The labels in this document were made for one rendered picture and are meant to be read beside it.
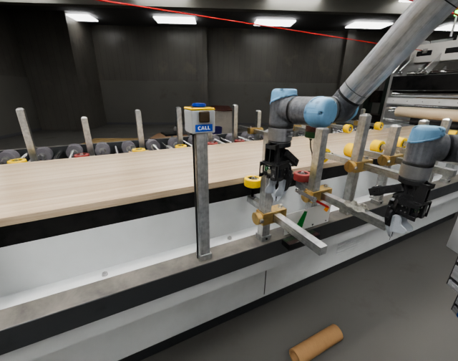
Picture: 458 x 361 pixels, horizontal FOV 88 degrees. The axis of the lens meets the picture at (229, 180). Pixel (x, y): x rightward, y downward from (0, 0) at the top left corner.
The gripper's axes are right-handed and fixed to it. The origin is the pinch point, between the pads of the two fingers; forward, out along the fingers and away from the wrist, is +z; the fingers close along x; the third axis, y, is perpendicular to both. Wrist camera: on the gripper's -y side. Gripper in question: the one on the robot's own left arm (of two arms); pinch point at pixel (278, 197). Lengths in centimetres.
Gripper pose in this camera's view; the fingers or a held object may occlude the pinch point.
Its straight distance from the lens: 84.4
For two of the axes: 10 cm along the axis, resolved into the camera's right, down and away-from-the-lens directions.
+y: -6.8, 2.5, -6.9
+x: 7.3, 2.5, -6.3
